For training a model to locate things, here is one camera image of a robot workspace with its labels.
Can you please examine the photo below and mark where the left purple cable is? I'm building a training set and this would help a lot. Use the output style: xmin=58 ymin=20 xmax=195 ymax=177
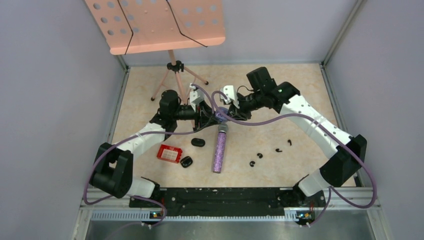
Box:
xmin=82 ymin=83 xmax=220 ymax=229

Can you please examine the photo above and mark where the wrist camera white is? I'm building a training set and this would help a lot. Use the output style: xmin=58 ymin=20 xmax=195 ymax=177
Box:
xmin=220 ymin=85 xmax=239 ymax=109
xmin=189 ymin=83 xmax=205 ymax=110

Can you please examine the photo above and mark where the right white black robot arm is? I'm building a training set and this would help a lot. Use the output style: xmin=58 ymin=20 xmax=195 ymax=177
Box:
xmin=220 ymin=66 xmax=367 ymax=206

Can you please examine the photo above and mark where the black earbud case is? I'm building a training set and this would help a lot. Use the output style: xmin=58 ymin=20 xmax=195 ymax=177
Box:
xmin=180 ymin=156 xmax=193 ymax=168
xmin=190 ymin=137 xmax=206 ymax=147

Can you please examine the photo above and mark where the open black earbud case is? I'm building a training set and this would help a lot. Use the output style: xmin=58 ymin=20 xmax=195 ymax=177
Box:
xmin=180 ymin=156 xmax=193 ymax=168

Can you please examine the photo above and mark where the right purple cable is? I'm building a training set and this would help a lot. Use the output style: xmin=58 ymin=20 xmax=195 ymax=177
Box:
xmin=211 ymin=91 xmax=379 ymax=228

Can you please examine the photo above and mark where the red plastic box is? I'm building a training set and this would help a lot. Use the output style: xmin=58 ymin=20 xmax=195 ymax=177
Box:
xmin=156 ymin=144 xmax=183 ymax=164

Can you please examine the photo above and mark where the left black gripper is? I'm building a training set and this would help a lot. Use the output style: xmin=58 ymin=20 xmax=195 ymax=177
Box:
xmin=172 ymin=100 xmax=222 ymax=129

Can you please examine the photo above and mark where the purple earbud charging case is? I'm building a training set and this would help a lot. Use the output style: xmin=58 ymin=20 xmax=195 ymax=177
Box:
xmin=215 ymin=106 xmax=229 ymax=123

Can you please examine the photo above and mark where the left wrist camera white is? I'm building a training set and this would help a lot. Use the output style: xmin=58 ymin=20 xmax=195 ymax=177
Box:
xmin=189 ymin=83 xmax=205 ymax=110

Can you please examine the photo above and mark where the purple cable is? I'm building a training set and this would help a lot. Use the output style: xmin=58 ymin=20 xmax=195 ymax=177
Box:
xmin=211 ymin=91 xmax=379 ymax=228
xmin=82 ymin=83 xmax=220 ymax=229

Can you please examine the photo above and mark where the purple glitter microphone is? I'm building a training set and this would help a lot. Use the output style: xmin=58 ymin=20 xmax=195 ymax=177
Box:
xmin=212 ymin=123 xmax=229 ymax=174

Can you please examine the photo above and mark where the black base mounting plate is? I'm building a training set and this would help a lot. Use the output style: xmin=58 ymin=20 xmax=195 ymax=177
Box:
xmin=128 ymin=187 xmax=326 ymax=218

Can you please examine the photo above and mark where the pink music stand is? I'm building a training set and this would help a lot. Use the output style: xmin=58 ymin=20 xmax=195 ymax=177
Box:
xmin=85 ymin=0 xmax=226 ymax=103

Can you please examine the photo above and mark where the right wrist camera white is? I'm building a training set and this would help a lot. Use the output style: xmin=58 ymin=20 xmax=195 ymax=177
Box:
xmin=220 ymin=85 xmax=239 ymax=109

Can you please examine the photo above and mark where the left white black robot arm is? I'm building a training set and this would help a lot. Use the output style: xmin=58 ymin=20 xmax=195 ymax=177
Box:
xmin=86 ymin=87 xmax=216 ymax=207

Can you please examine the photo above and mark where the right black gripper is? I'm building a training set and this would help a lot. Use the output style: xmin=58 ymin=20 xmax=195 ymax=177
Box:
xmin=227 ymin=90 xmax=265 ymax=122

